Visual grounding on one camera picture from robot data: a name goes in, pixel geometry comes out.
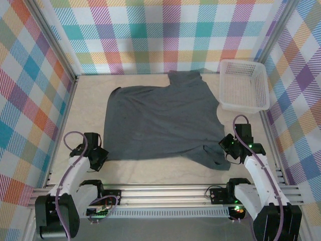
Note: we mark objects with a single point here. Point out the aluminium side rail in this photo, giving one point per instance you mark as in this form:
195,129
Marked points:
61,130
274,150

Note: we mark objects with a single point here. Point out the grey metal panel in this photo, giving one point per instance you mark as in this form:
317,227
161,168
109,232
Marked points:
163,229

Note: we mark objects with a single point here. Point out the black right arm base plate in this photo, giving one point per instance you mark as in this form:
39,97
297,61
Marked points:
219,195

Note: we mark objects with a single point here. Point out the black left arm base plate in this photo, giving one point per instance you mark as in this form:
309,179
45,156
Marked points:
113,197

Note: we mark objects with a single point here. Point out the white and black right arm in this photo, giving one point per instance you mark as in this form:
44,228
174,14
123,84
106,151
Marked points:
258,173

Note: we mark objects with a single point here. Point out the aluminium frame post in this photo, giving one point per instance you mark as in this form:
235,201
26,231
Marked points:
276,30
50,37

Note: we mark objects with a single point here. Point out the grey-blue t-shirt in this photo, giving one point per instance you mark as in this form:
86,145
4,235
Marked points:
163,120

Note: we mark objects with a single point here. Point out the left controller circuit board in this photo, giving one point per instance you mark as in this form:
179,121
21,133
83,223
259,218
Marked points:
99,211

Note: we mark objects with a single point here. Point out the controller circuit board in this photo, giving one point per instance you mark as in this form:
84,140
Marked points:
237,211
99,211

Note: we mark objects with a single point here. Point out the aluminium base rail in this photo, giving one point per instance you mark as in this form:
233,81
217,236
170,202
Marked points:
163,195

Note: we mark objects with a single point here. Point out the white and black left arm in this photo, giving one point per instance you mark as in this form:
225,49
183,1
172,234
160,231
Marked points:
75,173

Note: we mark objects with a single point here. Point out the right controller circuit board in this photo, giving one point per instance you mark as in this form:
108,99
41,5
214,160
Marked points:
237,211

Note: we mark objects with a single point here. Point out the white perforated plastic basket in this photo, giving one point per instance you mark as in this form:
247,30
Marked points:
238,88

